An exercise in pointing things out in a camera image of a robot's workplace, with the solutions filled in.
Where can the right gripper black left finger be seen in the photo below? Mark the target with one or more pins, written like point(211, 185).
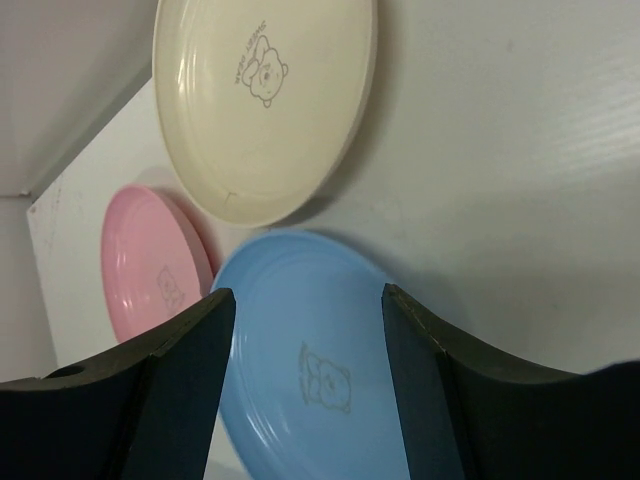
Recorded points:
point(144, 409)

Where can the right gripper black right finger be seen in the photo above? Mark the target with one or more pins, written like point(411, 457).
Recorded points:
point(469, 410)

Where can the pink plate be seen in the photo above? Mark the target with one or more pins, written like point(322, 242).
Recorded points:
point(154, 264)

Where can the cream plate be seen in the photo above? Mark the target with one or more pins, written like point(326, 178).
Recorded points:
point(259, 101)

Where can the blue plate centre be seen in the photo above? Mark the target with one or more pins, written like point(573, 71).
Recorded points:
point(308, 392)

